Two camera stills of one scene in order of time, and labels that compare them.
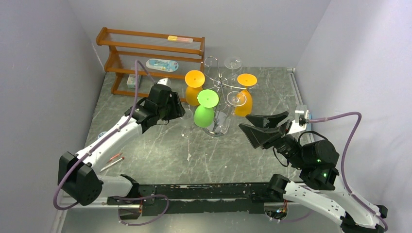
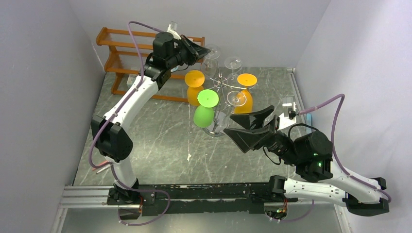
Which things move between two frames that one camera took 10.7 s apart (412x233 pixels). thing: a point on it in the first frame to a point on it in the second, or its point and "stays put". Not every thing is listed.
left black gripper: (178, 110) to (195, 51)
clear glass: (188, 132) to (209, 66)
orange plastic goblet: (244, 104) stays put
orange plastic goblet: (195, 79) stays put
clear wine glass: (233, 62) stays put
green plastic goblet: (204, 114) stays put
